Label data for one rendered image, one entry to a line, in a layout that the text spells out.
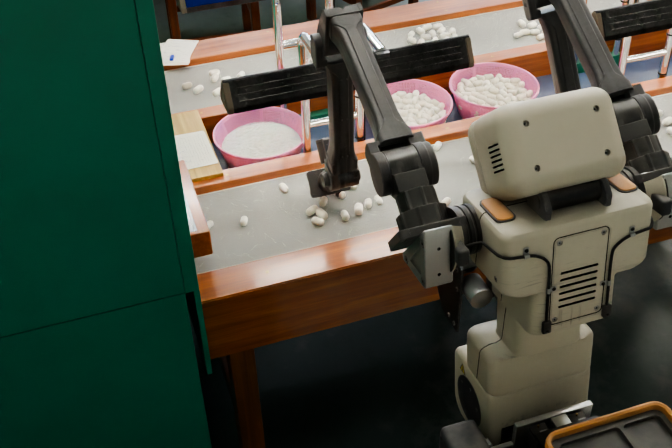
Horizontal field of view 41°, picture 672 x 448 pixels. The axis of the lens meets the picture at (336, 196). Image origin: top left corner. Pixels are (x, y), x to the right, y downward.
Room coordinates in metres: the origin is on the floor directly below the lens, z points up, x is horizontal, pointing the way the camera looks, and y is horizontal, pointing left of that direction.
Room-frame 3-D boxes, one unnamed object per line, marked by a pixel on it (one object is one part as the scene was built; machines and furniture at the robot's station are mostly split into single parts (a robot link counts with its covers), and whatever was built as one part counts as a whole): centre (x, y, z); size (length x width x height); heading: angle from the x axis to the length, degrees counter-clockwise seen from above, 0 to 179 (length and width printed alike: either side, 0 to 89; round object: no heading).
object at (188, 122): (2.02, 0.41, 0.77); 0.33 x 0.15 x 0.01; 18
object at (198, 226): (1.68, 0.36, 0.83); 0.30 x 0.06 x 0.07; 18
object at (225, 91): (1.87, -0.04, 1.08); 0.62 x 0.08 x 0.07; 108
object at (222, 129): (2.09, 0.20, 0.72); 0.27 x 0.27 x 0.10
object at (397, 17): (2.79, -0.20, 0.67); 1.81 x 0.12 x 0.19; 108
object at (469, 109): (2.30, -0.48, 0.72); 0.27 x 0.27 x 0.10
